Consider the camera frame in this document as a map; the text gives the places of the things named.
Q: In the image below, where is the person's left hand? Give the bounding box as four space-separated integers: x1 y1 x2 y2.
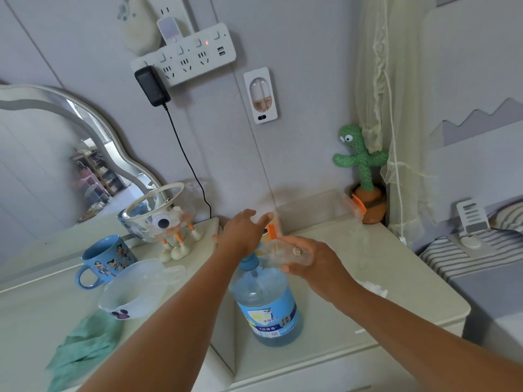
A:
212 209 275 258

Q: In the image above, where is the person's right hand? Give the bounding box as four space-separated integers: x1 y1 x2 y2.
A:
280 236 361 309

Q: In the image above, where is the small clear plastic bottle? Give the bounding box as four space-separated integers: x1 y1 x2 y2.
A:
257 237 314 268

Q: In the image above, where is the person's right forearm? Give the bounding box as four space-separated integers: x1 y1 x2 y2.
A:
336 281 523 392

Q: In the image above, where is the person's left forearm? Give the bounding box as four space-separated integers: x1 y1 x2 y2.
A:
77 243 251 392

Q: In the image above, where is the clear box with orange clips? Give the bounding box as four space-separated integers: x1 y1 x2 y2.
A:
266 189 367 242

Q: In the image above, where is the large blue water bottle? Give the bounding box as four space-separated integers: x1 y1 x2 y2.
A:
228 253 304 348

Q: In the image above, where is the white tissue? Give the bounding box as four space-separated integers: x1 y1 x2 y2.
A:
354 278 389 299

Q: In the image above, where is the green cactus plush toy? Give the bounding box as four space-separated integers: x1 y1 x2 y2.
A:
333 124 389 225

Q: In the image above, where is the clear bowl on duck-feet stand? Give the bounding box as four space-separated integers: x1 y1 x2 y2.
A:
121 182 203 264

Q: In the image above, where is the white bedside cabinet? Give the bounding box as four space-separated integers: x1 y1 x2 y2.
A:
210 218 472 392

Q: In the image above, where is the white plastic measuring cup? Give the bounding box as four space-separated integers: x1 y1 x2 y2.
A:
98 258 186 321

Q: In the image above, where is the grey striped bed sheet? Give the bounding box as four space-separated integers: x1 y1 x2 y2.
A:
418 228 523 284

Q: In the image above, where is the blue cartoon mug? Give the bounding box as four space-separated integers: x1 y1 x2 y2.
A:
75 235 138 290

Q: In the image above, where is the cream lace curtain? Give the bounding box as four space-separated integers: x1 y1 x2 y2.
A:
355 0 440 241

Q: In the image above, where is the white phone stand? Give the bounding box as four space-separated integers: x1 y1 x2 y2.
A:
447 198 491 251

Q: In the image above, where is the black power adapter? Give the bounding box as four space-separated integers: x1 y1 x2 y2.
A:
134 65 172 107

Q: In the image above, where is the white power strip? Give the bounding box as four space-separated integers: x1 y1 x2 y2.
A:
130 23 237 88

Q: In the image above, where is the grey striped pillow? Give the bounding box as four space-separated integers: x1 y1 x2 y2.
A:
488 201 523 235

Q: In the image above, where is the white plug-in device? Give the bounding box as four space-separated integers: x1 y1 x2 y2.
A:
157 16 185 45

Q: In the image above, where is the green cleaning cloth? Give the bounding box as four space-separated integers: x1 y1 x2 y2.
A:
46 309 125 392

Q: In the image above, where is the wavy framed mirror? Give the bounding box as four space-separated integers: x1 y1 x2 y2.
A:
0 83 169 283

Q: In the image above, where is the white hanging plush ornament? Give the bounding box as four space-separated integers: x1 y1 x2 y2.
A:
117 0 162 57

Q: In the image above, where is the white bed headboard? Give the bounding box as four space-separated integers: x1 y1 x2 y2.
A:
421 0 523 226

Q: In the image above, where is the white dressing table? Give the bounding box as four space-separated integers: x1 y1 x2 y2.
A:
0 216 235 392

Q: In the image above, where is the black power cable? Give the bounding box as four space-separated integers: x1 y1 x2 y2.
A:
163 103 212 220

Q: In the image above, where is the white wall dispenser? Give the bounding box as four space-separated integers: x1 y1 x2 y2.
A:
244 67 279 125

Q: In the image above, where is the white hanging cord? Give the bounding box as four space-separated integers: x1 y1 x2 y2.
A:
382 0 408 246

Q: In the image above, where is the white wall socket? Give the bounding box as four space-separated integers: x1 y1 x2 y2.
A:
147 0 195 42

